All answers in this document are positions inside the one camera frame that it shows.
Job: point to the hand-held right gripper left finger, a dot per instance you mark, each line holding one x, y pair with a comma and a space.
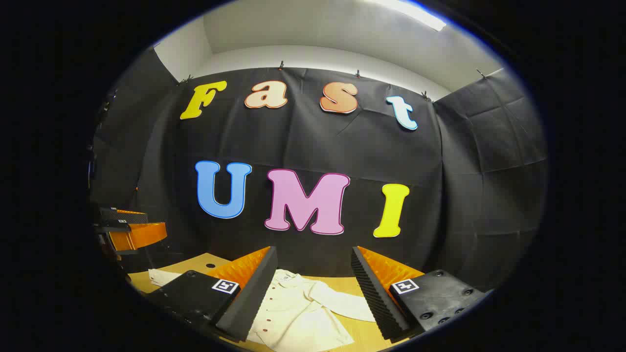
247, 303

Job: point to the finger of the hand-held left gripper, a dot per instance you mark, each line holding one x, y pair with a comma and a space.
142, 235
122, 216

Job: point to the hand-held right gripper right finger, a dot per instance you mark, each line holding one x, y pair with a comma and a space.
376, 298

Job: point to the cream button shirt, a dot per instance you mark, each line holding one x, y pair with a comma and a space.
298, 313

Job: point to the black backdrop cloth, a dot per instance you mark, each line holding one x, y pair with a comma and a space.
303, 142

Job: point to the ceiling light strip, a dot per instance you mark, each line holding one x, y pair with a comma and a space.
415, 12

